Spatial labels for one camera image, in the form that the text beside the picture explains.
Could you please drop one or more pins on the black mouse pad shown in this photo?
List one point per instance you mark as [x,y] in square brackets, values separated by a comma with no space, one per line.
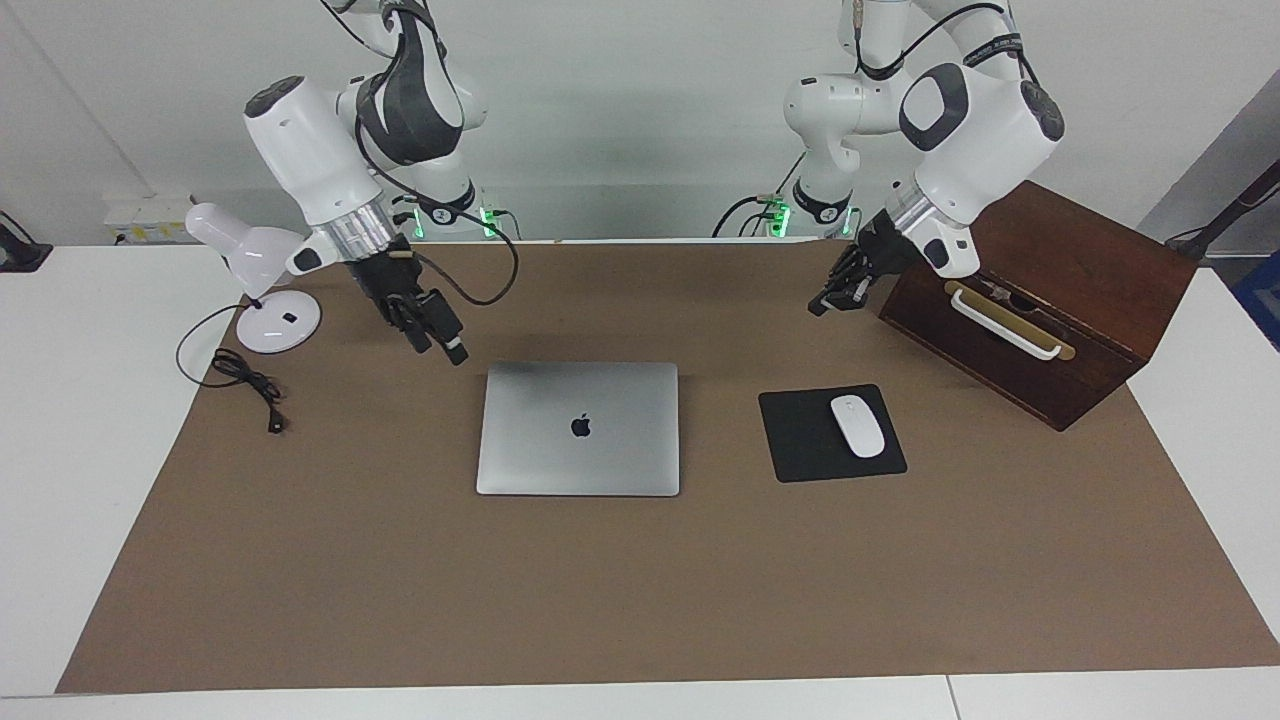
[800,440]

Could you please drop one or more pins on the silver apple laptop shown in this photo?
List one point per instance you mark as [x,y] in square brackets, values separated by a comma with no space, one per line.
[580,455]

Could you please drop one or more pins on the white computer mouse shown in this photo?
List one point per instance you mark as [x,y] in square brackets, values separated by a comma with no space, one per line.
[858,427]

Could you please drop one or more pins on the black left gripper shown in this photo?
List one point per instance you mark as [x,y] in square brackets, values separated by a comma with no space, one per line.
[885,250]

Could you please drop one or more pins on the black stand pole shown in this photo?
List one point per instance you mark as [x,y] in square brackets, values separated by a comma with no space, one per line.
[1235,205]

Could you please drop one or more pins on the white wall power strip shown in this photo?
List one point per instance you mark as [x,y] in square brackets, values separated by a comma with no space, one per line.
[150,215]

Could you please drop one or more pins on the brown table mat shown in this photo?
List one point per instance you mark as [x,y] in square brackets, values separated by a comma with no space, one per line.
[640,600]

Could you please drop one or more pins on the white desk lamp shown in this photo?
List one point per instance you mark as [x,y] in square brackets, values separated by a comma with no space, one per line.
[250,255]

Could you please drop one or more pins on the blue crate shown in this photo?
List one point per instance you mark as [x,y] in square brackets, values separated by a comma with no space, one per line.
[1262,300]

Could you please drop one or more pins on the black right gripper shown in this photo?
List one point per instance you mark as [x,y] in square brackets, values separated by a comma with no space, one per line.
[392,280]

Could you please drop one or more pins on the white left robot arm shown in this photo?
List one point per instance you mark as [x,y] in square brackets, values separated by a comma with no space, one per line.
[985,130]

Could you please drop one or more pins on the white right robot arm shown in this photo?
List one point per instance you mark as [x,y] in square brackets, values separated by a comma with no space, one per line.
[310,150]

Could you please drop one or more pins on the black clamp mount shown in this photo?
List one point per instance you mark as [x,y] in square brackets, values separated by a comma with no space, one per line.
[20,255]

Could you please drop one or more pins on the dark brown wooden box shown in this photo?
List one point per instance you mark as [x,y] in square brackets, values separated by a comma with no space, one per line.
[1090,300]

